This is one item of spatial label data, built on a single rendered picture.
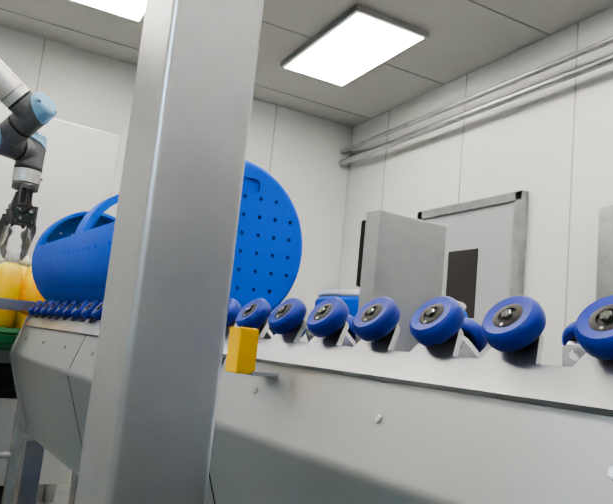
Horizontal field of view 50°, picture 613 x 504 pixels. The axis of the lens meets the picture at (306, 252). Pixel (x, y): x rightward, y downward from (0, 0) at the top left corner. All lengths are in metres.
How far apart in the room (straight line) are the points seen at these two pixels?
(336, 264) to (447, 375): 6.56
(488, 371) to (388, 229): 0.26
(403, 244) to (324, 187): 6.38
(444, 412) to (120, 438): 0.24
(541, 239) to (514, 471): 4.51
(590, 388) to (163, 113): 0.30
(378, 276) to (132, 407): 0.37
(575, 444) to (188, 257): 0.25
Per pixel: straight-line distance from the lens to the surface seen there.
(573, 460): 0.43
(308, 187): 6.98
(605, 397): 0.43
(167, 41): 0.41
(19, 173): 2.01
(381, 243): 0.69
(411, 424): 0.52
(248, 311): 0.77
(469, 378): 0.49
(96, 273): 1.31
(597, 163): 4.76
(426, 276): 0.73
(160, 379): 0.38
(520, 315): 0.48
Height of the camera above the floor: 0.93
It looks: 8 degrees up
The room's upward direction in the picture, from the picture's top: 6 degrees clockwise
